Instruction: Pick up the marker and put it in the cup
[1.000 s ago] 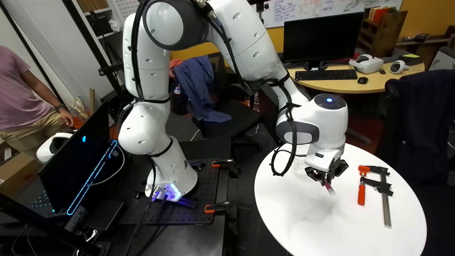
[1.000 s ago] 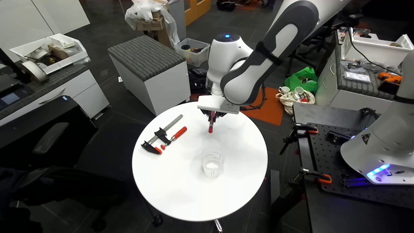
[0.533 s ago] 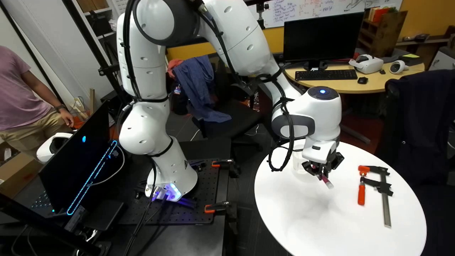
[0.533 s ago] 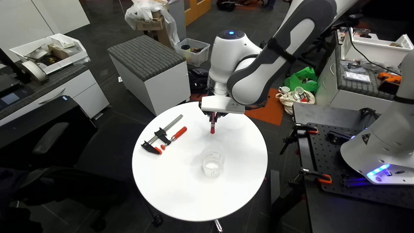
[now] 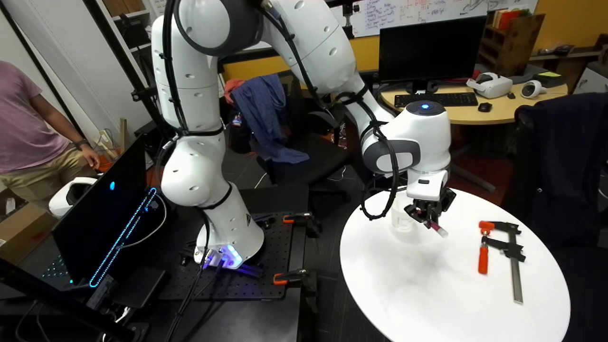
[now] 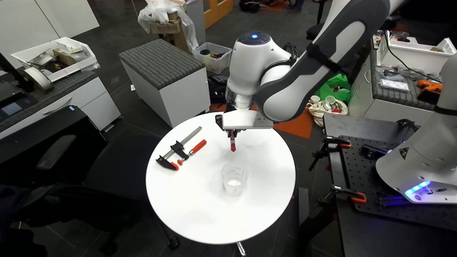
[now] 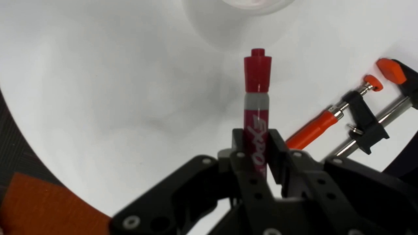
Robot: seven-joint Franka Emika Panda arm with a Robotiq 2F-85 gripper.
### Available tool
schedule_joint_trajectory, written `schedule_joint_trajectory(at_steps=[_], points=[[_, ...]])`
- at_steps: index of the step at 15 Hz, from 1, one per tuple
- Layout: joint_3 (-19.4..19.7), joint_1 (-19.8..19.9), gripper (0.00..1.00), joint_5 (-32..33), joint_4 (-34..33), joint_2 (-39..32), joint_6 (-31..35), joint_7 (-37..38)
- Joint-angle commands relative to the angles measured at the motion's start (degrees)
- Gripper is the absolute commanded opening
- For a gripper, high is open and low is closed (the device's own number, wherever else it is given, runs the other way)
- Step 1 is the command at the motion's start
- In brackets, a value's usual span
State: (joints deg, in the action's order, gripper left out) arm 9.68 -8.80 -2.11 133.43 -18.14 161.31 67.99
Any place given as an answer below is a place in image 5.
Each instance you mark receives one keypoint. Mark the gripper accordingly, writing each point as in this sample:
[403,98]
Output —
[430,205]

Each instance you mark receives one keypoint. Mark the maroon marker with white cap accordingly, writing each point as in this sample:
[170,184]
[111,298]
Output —
[440,231]

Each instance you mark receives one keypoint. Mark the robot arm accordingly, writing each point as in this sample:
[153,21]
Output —
[194,142]

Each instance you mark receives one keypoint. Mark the clear plastic cup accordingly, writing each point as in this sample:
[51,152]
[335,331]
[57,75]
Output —
[402,216]

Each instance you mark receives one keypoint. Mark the orange and black bar clamp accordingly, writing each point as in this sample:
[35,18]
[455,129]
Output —
[510,251]

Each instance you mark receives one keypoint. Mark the black keyboard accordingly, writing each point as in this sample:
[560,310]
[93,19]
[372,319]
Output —
[436,99]

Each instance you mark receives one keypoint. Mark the orange and black spring clamp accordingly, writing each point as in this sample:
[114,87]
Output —
[292,278]
[299,219]

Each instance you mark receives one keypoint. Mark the black computer mouse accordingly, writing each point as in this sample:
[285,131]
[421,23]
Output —
[484,107]

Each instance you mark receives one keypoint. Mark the black office chair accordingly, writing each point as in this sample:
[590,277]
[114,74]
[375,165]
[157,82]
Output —
[308,156]

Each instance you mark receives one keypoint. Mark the round wooden desk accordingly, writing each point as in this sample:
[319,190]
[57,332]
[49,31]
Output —
[503,109]

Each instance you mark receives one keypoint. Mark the chair with dark jacket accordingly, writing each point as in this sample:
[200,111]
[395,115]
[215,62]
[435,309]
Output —
[560,166]

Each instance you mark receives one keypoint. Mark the white headset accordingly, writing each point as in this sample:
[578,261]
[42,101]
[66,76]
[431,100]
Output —
[491,84]
[71,194]

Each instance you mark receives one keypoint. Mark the black monitor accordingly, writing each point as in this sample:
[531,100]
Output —
[430,50]

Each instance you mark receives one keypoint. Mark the hand controller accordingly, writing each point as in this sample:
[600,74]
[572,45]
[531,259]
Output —
[532,89]

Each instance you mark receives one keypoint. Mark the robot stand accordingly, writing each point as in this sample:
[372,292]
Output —
[266,285]

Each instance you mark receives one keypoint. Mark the blue cloth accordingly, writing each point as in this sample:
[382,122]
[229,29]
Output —
[266,114]

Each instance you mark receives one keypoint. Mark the wooden desk organizer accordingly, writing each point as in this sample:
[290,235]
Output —
[510,42]

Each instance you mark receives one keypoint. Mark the whiteboard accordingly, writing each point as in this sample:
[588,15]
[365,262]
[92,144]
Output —
[418,14]

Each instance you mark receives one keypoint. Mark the black flat box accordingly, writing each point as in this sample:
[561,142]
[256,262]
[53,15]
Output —
[140,287]

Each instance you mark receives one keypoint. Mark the black laptop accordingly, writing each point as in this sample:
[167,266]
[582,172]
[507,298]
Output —
[104,213]

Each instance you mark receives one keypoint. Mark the cardboard box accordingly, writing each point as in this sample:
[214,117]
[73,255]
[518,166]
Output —
[21,232]

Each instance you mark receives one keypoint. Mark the person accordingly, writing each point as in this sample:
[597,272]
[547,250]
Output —
[28,128]

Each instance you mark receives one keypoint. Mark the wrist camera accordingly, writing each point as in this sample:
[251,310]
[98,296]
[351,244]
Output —
[449,199]

